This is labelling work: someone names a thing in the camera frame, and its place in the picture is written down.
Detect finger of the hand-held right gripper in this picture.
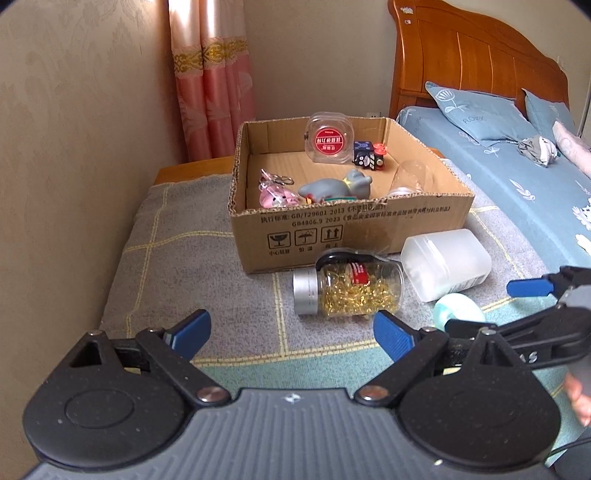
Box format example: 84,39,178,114
507,265,591,297
445,319,525,344

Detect pink dome keychain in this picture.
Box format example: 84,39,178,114
257,168,301,209

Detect clear square plastic container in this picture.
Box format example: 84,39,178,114
305,112,355,164

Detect clear capsule bottle silver cap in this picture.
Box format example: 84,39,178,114
292,249,406,319

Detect black toy cube red wheels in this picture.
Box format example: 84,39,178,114
353,141,389,171

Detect grey green checked towel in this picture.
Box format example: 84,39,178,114
99,175,578,457

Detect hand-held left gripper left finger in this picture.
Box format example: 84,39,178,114
69,309,232,409

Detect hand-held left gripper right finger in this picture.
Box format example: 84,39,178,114
353,310,532,409

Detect person's right hand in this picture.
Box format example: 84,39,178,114
566,371,591,428

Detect blue floral bed sheet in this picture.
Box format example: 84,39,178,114
396,105,591,287

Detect white translucent plastic bottle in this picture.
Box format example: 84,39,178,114
400,228,492,303

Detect large blue floral pillow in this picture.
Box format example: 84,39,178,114
425,82,539,148

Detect cardboard box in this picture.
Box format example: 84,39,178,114
228,115,476,274

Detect crumpled grey cloth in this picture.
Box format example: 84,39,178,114
517,136,559,168

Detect beige patterned upright panel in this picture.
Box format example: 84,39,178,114
0,0,190,416

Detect mint green round case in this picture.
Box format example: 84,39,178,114
434,293,486,332

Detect small blue floral pillow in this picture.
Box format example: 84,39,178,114
522,88,578,144

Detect pink patterned curtain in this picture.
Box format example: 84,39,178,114
167,0,257,162

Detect wooden bed headboard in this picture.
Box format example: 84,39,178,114
387,0,571,121

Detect grey cat figurine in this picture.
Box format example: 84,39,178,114
298,168,376,204

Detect black cable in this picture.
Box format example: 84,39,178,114
547,431,591,464

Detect clear plastic cup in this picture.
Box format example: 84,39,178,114
389,158,435,198

